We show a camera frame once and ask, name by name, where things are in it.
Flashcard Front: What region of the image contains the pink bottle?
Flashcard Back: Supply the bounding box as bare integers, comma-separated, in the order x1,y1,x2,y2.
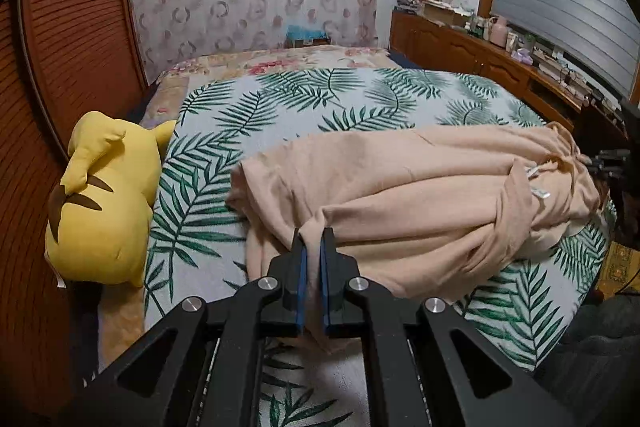
489,16,509,49

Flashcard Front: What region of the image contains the wooden sideboard cabinet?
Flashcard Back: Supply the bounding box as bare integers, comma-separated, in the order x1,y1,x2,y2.
390,9,626,148

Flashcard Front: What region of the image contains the cardboard box on sideboard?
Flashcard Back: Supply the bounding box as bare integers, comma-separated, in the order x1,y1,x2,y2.
418,0,474,27

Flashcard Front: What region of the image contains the floral blanket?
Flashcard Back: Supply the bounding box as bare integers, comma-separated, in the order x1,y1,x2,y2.
98,44,398,369

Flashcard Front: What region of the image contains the purple small object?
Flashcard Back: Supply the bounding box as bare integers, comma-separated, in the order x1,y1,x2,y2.
511,48,534,66

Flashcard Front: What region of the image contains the blue item by curtain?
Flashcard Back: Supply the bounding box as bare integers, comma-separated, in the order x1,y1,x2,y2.
284,25,331,49

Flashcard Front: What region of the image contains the yellow plush toy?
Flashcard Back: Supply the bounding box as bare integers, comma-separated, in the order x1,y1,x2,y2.
44,112,176,288

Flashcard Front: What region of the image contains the beige knit garment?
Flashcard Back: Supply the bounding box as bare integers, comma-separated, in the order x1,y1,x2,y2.
227,122,602,352

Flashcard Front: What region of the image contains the green leaf print bedsheet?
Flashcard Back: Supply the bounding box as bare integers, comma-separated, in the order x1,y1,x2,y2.
142,66,618,427

